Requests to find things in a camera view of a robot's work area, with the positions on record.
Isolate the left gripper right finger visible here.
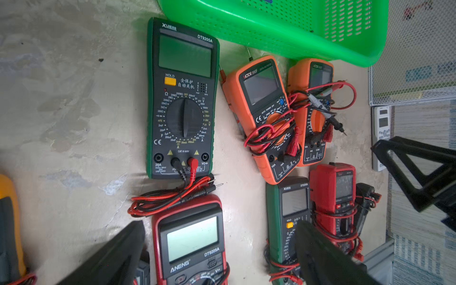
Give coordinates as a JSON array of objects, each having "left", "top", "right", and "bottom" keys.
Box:
[{"left": 294, "top": 221, "right": 378, "bottom": 285}]

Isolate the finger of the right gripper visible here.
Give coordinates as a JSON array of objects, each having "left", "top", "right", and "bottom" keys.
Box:
[{"left": 371, "top": 137, "right": 456, "bottom": 213}]

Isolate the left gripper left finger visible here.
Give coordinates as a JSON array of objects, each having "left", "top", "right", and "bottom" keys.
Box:
[{"left": 59, "top": 221, "right": 146, "bottom": 285}]

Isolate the small red multimeter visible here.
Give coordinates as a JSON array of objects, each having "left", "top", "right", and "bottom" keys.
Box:
[{"left": 310, "top": 163, "right": 364, "bottom": 261}]

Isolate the orange multimeter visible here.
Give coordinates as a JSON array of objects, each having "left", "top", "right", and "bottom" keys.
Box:
[
  {"left": 286, "top": 57, "right": 357, "bottom": 167},
  {"left": 222, "top": 55, "right": 303, "bottom": 185}
]

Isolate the large dark green multimeter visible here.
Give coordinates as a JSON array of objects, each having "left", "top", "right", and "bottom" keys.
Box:
[{"left": 146, "top": 17, "right": 220, "bottom": 179}]

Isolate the large red multimeter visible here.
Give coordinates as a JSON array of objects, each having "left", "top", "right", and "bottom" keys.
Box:
[{"left": 152, "top": 194, "right": 230, "bottom": 285}]

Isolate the small black multimeter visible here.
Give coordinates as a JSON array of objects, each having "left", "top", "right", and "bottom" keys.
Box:
[{"left": 354, "top": 183, "right": 382, "bottom": 236}]

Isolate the yellow multimeter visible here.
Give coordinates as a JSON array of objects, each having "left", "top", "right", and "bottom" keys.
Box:
[{"left": 1, "top": 175, "right": 38, "bottom": 285}]

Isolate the green plastic basket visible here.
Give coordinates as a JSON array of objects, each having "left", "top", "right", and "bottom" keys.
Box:
[{"left": 159, "top": 0, "right": 389, "bottom": 68}]

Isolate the white calculator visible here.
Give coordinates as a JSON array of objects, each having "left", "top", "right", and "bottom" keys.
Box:
[{"left": 371, "top": 105, "right": 392, "bottom": 172}]

